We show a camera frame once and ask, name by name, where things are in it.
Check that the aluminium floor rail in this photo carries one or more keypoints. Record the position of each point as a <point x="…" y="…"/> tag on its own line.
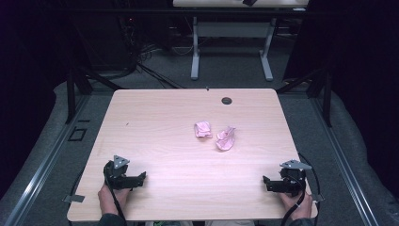
<point x="343" y="163"/>
<point x="44" y="169"/>

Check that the black horizontal frame beam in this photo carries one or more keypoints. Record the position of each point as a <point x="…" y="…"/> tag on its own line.
<point x="156" y="12"/>

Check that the black object on white desk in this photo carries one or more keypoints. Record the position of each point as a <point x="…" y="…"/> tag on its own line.
<point x="249" y="2"/>

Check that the pink sock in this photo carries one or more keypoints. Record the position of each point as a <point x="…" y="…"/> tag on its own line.
<point x="203" y="129"/>
<point x="226" y="140"/>

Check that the grey metal table bracket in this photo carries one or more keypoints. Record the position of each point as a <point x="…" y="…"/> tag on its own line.
<point x="74" y="198"/>
<point x="318" y="197"/>

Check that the white desk with grey legs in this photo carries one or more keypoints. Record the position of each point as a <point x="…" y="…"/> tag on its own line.
<point x="232" y="29"/>

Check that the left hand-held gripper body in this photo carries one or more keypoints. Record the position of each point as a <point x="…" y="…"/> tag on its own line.
<point x="116" y="175"/>

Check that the black metal frame stand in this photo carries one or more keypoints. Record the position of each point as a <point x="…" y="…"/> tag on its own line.
<point x="327" y="100"/>
<point x="71" y="94"/>

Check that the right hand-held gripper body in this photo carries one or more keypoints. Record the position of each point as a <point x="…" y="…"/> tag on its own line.
<point x="293" y="179"/>

